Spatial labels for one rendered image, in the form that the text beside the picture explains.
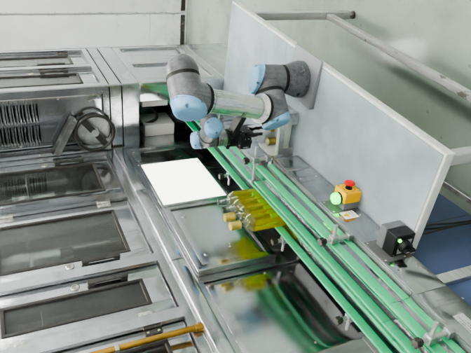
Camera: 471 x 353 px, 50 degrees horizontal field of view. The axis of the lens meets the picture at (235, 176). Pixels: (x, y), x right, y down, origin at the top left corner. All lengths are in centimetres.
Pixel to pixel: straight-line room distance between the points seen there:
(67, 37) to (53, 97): 280
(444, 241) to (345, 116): 57
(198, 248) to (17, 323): 71
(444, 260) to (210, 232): 93
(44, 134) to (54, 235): 72
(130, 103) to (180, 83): 112
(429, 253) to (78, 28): 438
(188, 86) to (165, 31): 402
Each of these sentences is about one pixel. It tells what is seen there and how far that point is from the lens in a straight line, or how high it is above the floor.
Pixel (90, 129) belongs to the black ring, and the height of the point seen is 151.
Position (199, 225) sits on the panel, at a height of 121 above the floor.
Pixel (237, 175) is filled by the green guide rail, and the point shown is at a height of 94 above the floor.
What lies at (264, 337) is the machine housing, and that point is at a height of 121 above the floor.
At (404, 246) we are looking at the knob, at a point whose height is 81.
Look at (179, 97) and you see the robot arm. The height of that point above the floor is 137.
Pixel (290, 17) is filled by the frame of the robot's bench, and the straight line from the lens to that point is 289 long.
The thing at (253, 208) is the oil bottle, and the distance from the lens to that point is 205.
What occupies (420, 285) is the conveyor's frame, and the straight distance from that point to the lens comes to 164.
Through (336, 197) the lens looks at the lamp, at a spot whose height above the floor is 85.
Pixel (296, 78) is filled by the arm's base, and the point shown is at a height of 82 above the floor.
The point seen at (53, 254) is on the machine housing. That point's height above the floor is 180.
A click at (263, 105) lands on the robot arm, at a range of 192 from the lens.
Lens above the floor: 189
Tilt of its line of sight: 23 degrees down
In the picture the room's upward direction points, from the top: 98 degrees counter-clockwise
